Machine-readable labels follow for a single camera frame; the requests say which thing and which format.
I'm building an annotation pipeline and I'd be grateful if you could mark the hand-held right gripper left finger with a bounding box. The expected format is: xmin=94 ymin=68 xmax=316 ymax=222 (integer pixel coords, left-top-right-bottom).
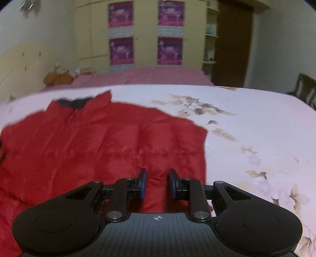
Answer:
xmin=63 ymin=168 xmax=148 ymax=223

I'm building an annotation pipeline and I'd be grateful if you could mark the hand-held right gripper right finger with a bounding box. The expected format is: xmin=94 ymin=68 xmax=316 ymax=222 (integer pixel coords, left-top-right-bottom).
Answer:
xmin=167 ymin=168 xmax=253 ymax=223

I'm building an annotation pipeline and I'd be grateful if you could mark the red down jacket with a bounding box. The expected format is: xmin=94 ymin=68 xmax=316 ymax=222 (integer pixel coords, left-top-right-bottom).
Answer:
xmin=0 ymin=89 xmax=208 ymax=257

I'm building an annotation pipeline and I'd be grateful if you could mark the pink floral quilt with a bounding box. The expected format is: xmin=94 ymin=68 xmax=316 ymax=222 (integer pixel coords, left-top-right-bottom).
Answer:
xmin=0 ymin=84 xmax=316 ymax=257

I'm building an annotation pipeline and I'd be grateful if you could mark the pink bed sheet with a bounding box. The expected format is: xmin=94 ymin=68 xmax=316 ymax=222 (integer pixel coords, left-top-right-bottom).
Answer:
xmin=41 ymin=66 xmax=215 ymax=92

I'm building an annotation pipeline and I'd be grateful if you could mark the orange-brown cloth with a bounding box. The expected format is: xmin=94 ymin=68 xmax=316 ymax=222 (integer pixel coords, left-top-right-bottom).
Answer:
xmin=43 ymin=70 xmax=75 ymax=86

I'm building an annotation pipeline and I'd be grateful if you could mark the yellow wardrobe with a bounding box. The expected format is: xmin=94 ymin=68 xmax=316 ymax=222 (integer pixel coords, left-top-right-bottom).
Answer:
xmin=74 ymin=0 xmax=208 ymax=73

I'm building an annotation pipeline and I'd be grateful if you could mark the brown wooden door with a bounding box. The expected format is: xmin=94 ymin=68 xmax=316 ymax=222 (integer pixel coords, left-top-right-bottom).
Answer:
xmin=212 ymin=0 xmax=255 ymax=88

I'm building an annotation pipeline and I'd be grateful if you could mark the yellow corner shelf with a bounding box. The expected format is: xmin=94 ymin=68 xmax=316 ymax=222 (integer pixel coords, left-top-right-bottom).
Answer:
xmin=202 ymin=0 xmax=220 ymax=80

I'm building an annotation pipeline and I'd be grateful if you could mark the wooden chair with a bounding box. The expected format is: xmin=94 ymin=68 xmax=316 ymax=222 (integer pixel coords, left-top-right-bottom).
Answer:
xmin=294 ymin=73 xmax=316 ymax=110

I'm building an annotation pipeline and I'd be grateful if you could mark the purple wall poster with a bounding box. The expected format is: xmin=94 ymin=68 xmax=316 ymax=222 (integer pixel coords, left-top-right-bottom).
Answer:
xmin=158 ymin=0 xmax=185 ymax=26
xmin=108 ymin=1 xmax=134 ymax=28
xmin=157 ymin=37 xmax=183 ymax=65
xmin=109 ymin=37 xmax=134 ymax=65

